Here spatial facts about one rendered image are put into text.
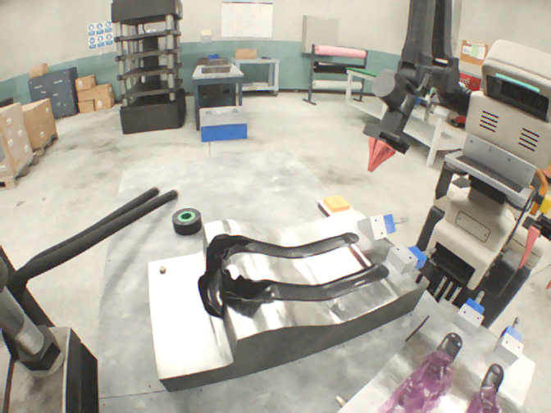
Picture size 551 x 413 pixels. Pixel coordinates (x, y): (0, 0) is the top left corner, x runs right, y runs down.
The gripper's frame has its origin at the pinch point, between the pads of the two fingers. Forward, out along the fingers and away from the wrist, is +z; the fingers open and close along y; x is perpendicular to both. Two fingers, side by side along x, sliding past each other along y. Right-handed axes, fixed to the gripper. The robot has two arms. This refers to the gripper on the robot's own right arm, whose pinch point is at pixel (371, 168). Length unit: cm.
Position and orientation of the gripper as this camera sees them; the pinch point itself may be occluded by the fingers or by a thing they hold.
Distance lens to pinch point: 67.7
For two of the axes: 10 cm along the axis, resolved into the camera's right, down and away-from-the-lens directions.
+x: 7.3, 1.4, 6.6
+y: 5.4, 4.8, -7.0
